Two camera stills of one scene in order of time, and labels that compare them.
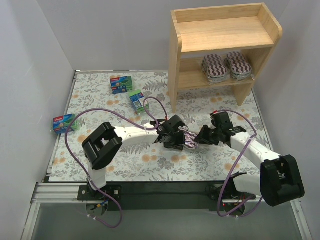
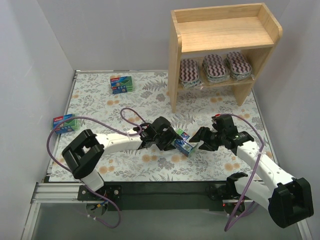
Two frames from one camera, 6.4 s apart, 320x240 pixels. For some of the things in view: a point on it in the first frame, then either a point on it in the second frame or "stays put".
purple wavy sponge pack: x=215 y=69 stays put
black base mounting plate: x=163 y=196 stays put
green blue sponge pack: x=121 y=84 stays put
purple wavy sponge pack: x=240 y=68 stays put
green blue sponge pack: x=61 y=123 stays put
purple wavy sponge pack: x=190 y=137 -> x=189 y=73
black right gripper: x=208 y=136 -> x=212 y=137
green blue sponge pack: x=138 y=100 -> x=184 y=145
